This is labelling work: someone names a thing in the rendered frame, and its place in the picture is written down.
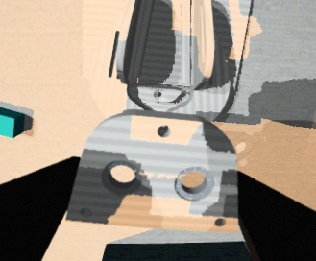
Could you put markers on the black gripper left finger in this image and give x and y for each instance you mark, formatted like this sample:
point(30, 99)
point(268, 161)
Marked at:
point(32, 208)

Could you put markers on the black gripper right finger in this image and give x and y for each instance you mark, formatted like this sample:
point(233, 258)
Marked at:
point(274, 226)

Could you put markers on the teal long flat bar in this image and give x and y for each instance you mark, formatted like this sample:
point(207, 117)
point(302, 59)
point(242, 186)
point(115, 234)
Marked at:
point(11, 123)

